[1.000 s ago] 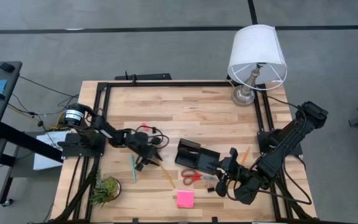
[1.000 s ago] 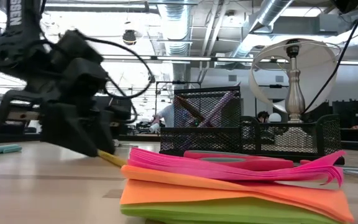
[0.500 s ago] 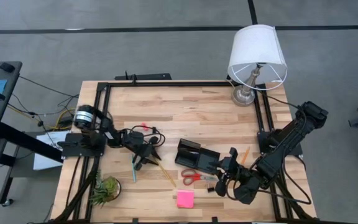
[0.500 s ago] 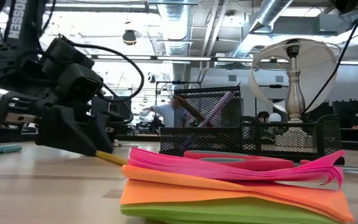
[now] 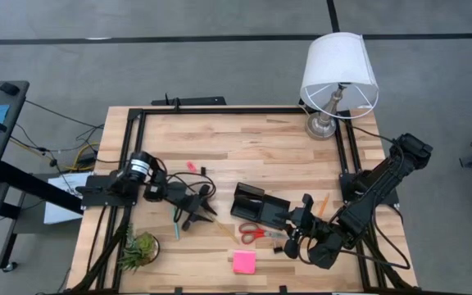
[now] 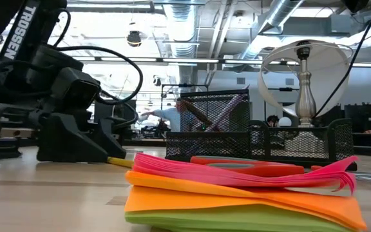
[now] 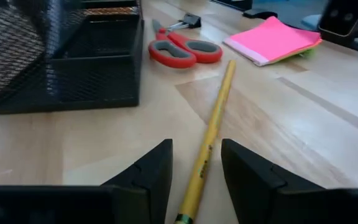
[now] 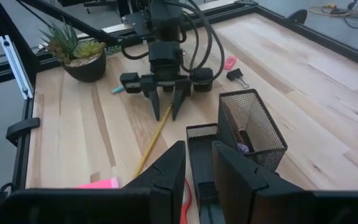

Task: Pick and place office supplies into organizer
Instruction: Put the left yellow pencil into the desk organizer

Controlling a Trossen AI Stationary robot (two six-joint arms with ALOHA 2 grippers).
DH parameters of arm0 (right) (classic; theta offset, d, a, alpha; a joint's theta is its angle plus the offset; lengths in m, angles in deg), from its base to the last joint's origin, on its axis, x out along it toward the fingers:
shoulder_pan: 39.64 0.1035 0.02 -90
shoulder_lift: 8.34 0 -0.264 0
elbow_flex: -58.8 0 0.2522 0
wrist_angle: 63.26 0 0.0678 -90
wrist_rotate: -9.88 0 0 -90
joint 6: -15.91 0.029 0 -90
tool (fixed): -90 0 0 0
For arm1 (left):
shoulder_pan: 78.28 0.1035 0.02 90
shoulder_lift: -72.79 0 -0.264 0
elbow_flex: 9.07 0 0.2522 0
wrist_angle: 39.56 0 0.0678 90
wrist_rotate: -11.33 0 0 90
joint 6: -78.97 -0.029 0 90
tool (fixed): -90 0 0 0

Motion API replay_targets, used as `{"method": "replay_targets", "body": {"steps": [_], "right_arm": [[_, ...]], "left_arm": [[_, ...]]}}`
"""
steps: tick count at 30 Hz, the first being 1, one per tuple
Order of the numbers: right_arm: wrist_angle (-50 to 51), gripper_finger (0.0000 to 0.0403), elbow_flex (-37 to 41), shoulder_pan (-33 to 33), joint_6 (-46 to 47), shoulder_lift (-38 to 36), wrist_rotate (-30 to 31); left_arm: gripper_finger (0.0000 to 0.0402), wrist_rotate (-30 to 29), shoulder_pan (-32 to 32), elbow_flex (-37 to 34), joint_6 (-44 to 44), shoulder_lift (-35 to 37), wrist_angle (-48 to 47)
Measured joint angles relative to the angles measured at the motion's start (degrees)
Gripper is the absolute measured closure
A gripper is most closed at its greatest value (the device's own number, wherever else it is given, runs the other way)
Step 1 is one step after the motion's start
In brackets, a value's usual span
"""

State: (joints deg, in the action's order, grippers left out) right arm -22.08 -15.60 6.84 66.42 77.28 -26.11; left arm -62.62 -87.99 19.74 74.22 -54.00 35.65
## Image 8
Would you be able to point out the long yellow pencil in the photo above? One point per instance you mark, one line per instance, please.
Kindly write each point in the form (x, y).
(152, 141)

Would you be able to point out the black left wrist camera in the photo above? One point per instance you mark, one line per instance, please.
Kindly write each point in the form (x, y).
(165, 53)

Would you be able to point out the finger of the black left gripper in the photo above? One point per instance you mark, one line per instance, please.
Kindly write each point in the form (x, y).
(151, 88)
(180, 90)

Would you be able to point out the black mesh desk organizer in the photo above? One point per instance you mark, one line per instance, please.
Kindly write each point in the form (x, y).
(259, 124)

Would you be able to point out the black aluminium table frame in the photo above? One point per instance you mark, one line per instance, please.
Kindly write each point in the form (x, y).
(322, 35)

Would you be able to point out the potted succulent plant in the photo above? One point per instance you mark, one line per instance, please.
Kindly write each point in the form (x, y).
(85, 65)

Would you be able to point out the neon sticky note pad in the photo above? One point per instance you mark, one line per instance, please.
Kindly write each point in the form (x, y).
(101, 184)

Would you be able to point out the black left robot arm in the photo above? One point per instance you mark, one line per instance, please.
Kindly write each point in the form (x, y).
(166, 18)

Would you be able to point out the pink eraser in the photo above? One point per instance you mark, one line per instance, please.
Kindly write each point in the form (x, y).
(229, 62)

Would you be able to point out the purple pen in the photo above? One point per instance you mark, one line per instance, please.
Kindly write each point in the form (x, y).
(243, 148)

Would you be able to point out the black frame clamp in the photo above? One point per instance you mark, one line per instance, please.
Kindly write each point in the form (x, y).
(22, 127)
(297, 16)

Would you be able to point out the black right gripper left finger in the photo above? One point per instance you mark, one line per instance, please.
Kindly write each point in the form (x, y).
(163, 193)

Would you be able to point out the black binder clip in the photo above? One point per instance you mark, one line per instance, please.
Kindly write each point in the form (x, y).
(234, 74)

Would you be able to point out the silver aluminium extrusion bar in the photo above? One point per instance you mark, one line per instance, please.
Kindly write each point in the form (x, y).
(15, 67)

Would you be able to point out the teal pen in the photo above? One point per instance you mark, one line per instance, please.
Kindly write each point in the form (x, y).
(117, 90)

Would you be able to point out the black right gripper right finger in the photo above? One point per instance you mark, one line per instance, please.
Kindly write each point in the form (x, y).
(250, 196)

